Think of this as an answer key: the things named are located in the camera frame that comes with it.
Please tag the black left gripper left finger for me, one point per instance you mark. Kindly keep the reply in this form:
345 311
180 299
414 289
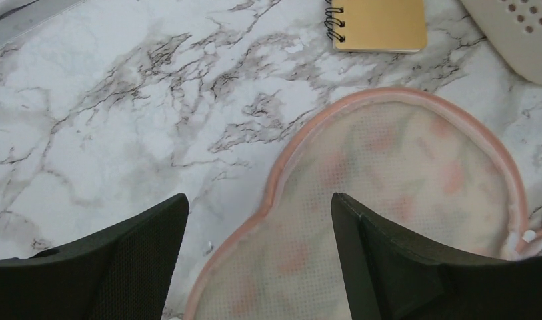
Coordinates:
121 272

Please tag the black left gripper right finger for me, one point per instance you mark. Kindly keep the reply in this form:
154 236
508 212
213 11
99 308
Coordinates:
392 272

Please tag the floral mesh laundry bag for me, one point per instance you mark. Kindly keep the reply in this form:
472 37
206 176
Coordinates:
412 157

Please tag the cream plastic laundry basket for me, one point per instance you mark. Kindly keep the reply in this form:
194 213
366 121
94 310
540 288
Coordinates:
514 28

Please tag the yellow spiral notebook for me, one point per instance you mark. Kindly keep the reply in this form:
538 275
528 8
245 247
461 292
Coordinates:
393 26

